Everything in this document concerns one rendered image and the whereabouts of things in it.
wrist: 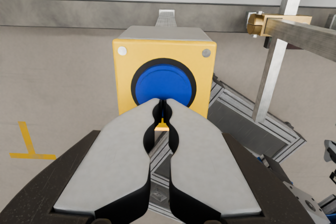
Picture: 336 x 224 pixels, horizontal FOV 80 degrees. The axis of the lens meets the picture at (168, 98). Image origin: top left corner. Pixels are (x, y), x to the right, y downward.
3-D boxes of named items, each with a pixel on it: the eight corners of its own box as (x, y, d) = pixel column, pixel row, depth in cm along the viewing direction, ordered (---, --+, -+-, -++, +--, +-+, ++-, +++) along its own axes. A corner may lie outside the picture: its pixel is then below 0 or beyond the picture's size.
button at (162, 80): (187, 107, 17) (189, 118, 15) (139, 106, 17) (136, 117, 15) (191, 60, 15) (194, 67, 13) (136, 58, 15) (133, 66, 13)
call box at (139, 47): (194, 89, 23) (206, 130, 16) (133, 88, 23) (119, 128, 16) (200, 26, 20) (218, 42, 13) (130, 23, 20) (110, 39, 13)
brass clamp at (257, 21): (293, 36, 55) (305, 39, 51) (244, 34, 55) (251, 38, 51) (301, 11, 53) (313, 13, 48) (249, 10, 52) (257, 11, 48)
